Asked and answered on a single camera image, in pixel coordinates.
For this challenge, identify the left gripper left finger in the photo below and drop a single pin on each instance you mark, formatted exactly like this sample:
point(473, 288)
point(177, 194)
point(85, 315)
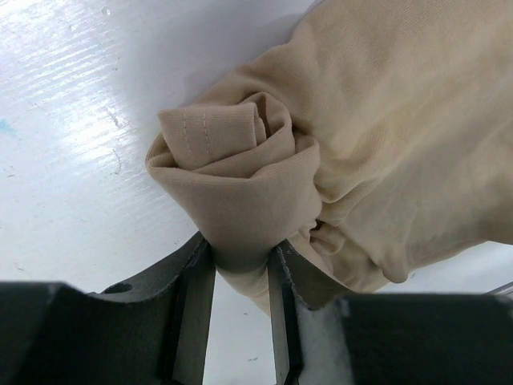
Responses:
point(151, 328)

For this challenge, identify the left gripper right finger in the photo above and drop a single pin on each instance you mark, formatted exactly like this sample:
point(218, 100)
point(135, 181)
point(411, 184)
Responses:
point(325, 334)

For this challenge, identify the beige t-shirt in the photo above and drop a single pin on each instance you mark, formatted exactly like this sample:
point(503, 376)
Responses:
point(376, 141)

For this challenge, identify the aluminium rail frame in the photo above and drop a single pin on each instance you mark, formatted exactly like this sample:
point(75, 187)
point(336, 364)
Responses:
point(506, 289)

